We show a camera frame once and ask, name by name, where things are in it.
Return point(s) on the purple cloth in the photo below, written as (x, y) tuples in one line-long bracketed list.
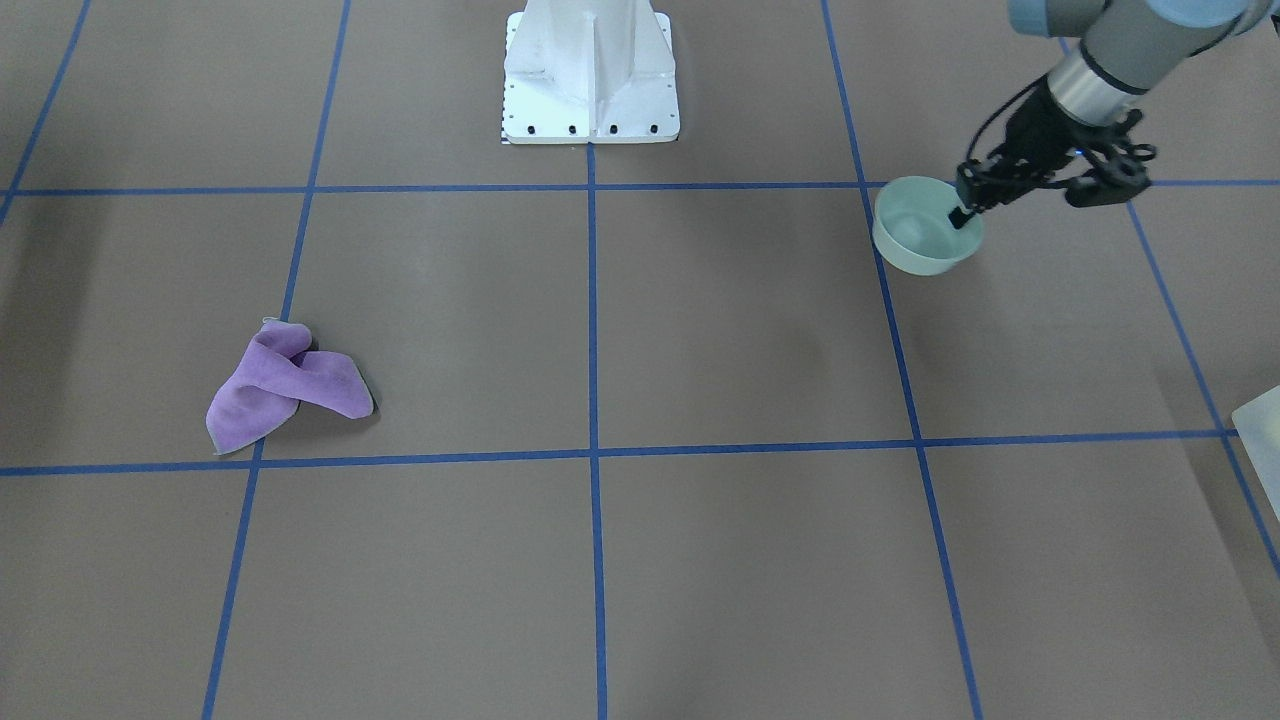
[(281, 370)]

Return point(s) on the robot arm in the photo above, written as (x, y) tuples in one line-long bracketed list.
[(1125, 48)]

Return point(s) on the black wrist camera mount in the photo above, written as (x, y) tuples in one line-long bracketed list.
[(1117, 166)]

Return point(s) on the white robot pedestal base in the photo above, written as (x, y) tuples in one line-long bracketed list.
[(589, 72)]

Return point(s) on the pale green bowl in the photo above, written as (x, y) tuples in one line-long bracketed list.
[(911, 231)]

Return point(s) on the clear plastic storage box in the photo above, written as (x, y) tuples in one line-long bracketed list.
[(1257, 425)]

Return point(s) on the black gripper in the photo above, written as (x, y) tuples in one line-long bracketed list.
[(1033, 134)]

